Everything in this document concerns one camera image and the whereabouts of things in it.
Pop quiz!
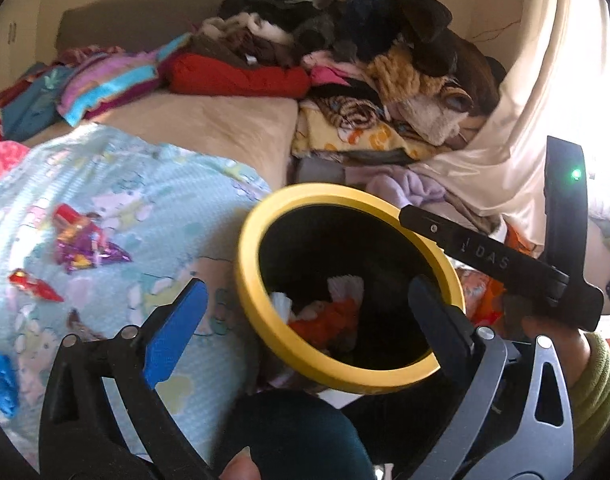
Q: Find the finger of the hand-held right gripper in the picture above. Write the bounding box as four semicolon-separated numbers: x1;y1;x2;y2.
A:
398;203;464;257

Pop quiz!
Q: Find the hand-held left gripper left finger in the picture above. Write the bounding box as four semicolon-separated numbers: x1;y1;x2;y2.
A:
39;277;213;480

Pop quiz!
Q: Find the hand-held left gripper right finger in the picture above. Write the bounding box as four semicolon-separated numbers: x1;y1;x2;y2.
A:
407;275;574;480

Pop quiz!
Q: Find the yellow-rimmed black trash bin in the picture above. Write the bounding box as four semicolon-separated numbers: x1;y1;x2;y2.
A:
235;183;466;411

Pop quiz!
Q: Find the purple and red foil wrapper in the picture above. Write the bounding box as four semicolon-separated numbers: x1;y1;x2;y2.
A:
52;203;134;272

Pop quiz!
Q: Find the small red wrapper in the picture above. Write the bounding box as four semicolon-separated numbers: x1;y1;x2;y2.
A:
8;268;65;304

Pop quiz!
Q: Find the blue wrapper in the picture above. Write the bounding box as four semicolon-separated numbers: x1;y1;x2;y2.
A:
0;347;20;419

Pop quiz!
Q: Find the person's right hand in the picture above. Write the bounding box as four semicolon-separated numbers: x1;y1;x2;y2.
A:
522;310;593;390

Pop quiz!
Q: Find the person's left hand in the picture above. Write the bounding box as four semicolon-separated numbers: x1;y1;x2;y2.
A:
221;447;262;480

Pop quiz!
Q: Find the purple fleece cloth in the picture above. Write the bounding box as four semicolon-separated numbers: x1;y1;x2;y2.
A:
366;164;449;209

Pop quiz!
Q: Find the orange bag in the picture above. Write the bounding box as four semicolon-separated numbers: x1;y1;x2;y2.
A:
456;224;536;327

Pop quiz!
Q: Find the yellow cartoon blanket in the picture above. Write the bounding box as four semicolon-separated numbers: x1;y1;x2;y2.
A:
290;99;437;167

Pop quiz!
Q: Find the white fleece garment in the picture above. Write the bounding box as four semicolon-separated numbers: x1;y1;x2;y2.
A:
399;94;474;147

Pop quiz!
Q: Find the light blue cartoon blanket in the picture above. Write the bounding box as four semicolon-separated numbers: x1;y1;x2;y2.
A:
0;124;274;467

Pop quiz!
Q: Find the cream curtain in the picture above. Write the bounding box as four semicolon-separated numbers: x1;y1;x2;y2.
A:
424;0;610;242

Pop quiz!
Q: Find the grey cloth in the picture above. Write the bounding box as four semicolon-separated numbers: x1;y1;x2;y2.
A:
294;156;347;187

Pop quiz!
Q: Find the tiger-striped cloth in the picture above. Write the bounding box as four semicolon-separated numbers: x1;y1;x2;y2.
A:
316;94;387;132

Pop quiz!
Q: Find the yellow-brown knit garment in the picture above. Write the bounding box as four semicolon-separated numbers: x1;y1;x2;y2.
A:
366;44;474;107

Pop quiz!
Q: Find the brown plush garment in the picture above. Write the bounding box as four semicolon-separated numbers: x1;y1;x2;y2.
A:
434;29;502;112

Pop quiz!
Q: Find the person's teal trouser leg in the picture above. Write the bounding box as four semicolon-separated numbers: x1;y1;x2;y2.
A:
212;389;377;480

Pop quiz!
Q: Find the pink cloth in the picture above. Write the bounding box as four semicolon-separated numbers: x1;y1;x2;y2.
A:
309;51;367;87

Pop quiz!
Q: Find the beige pillow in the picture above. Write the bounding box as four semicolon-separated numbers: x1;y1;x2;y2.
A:
25;91;299;197

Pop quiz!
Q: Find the black plush garment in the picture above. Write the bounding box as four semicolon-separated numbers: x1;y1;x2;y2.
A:
359;0;459;57

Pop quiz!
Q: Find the dark blue garment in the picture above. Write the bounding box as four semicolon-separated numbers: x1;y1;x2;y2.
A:
341;0;392;42

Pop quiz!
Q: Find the grey furry garment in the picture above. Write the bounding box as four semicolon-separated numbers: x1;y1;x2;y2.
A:
291;0;367;57

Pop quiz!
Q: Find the red cushion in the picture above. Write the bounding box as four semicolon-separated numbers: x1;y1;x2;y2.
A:
164;52;312;99

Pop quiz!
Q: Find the brown cloth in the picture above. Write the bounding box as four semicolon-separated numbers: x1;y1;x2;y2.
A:
189;24;307;69

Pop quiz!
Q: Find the striped purple pillow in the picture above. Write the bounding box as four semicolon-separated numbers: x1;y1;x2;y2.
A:
56;34;194;129

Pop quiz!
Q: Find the white furry cloth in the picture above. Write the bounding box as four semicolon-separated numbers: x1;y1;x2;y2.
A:
204;11;297;44

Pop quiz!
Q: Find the teal floral quilt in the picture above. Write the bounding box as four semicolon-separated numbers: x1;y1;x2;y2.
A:
2;62;77;142

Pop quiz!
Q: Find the black jacket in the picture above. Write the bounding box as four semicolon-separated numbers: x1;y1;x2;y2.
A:
218;0;319;32

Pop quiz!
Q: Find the maroon cloth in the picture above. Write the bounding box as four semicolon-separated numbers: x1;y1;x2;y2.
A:
59;45;127;67

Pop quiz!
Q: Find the grey bed headboard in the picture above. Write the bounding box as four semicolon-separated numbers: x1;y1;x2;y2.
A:
55;6;237;57

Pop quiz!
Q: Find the cream glossy wardrobe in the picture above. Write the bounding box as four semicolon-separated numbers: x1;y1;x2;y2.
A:
0;0;47;82

